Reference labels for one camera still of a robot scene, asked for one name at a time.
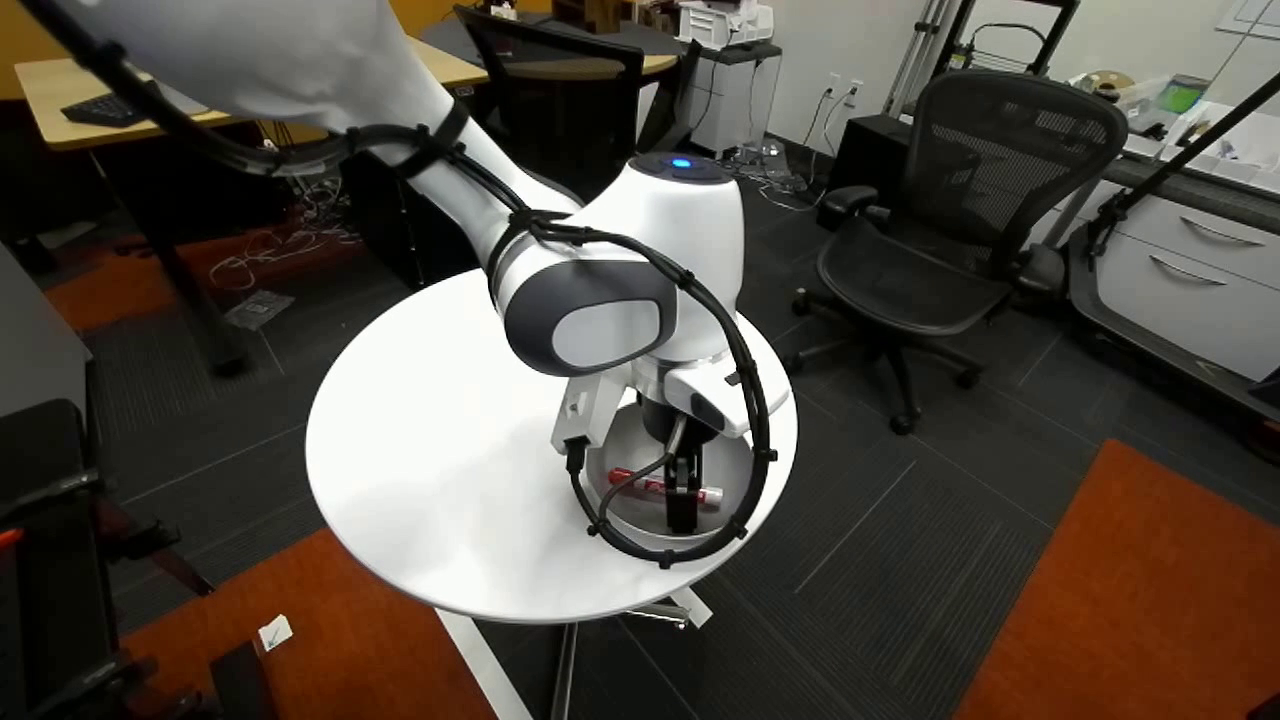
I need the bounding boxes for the gray bowl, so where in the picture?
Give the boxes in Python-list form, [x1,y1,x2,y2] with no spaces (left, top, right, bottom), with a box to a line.
[580,392,777,560]

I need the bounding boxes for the white drawer cabinet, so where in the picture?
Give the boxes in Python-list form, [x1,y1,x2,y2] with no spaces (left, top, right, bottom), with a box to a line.
[1090,185,1280,392]

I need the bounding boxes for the red and white marker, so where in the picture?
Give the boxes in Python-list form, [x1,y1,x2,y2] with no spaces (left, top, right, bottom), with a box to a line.
[604,467,729,513]

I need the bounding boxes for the black computer tower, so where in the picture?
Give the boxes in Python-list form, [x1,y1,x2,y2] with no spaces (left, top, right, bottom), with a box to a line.
[831,111,927,208]

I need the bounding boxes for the tan wooden desk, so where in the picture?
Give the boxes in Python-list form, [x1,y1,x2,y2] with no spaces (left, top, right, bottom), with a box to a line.
[12,30,490,153]

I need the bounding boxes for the white table base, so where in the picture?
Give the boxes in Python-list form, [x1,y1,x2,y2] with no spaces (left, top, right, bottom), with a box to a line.
[436,585,717,720]

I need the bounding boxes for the white floor cables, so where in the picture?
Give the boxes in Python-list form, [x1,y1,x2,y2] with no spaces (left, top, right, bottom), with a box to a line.
[196,219,368,300]

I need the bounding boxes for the black armchair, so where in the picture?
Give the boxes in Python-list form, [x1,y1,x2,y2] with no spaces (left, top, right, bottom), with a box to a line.
[454,3,697,202]

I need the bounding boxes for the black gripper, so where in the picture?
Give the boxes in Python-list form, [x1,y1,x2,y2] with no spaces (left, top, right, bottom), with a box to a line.
[639,396,713,537]

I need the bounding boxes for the black diagonal pole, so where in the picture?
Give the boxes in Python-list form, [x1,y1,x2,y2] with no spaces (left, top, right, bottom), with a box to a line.
[1084,71,1280,259]

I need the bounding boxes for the white box stack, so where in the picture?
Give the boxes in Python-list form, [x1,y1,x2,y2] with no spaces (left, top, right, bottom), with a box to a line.
[675,0,781,57]

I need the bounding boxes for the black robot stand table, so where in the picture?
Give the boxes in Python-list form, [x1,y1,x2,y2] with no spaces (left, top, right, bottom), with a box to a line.
[0,250,151,720]

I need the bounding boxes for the black mesh office chair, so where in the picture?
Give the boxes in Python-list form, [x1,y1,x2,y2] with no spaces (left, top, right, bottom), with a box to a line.
[783,68,1136,437]

